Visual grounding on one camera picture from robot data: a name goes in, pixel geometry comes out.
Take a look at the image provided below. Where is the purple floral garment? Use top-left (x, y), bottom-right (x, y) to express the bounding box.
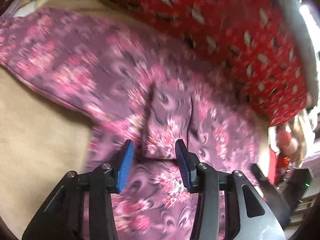
top-left (1, 7), bottom-right (260, 239)

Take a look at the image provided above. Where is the red cushion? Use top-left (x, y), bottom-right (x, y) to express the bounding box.
top-left (267, 148), bottom-right (277, 185)

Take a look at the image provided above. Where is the beige fleece blanket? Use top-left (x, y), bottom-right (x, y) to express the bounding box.
top-left (0, 0), bottom-right (141, 239)

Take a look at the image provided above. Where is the grey pillow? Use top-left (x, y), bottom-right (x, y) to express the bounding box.
top-left (275, 0), bottom-right (319, 109)

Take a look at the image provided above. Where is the red patterned pillow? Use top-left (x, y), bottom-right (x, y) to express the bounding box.
top-left (109, 0), bottom-right (307, 125)

